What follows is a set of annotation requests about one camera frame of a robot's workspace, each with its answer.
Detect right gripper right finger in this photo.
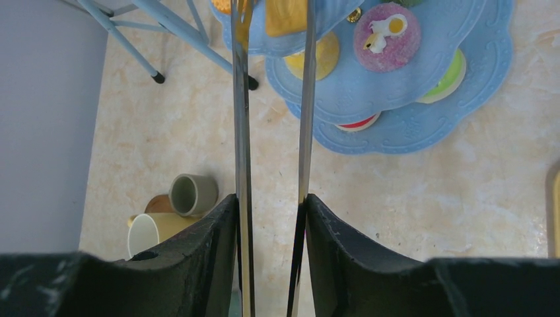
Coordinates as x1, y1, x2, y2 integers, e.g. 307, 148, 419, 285
306, 195, 559, 316

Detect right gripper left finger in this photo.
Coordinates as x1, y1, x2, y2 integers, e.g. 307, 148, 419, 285
1, 194, 238, 316

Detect red donut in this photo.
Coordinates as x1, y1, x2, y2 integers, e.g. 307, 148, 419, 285
335, 112, 381, 132

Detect green donut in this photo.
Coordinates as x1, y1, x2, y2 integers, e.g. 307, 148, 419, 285
416, 49, 467, 104

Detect yellow cupcake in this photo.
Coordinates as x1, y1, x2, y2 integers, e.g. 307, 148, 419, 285
283, 32, 340, 81

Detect pink cupcake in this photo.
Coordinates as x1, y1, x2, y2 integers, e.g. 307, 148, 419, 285
353, 2, 422, 73

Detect metal tongs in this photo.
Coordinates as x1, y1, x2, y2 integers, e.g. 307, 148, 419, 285
230, 1, 312, 316

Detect green cupcake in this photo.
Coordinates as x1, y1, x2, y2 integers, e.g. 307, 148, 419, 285
381, 0, 424, 8

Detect yellow mug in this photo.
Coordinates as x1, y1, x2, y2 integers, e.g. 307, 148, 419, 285
127, 213, 201, 258

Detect brown coaster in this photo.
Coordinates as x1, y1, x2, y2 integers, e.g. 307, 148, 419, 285
144, 194, 174, 213

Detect small olive cup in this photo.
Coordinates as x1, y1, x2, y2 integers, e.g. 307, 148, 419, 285
168, 174, 219, 217

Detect blue three-tier cake stand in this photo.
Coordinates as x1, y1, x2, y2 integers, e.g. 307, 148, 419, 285
209, 0, 515, 157

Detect yellow serving tray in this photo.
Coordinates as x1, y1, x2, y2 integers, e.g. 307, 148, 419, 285
545, 160, 559, 258

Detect blue tripod stand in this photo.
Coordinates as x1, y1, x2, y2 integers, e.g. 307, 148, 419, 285
60, 0, 234, 85

